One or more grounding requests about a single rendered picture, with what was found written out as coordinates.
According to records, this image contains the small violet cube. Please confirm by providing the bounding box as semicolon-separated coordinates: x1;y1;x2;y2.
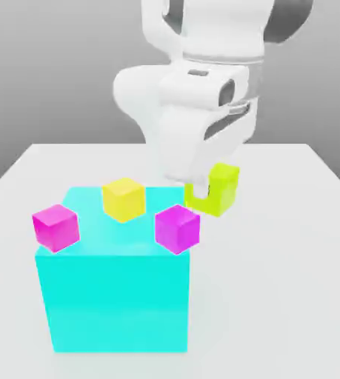
154;204;201;256

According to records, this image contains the small lime cube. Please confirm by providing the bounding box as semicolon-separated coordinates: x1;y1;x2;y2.
184;161;241;218

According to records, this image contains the small yellow cube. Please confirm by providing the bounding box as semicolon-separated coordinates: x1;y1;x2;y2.
101;177;146;224

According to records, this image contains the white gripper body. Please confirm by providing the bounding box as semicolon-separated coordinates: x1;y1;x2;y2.
156;98;259;184

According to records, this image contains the large cyan box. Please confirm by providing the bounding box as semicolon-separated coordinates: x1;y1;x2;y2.
34;186;192;354

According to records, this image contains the small pink cube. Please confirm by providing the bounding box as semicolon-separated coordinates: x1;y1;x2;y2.
32;204;81;254

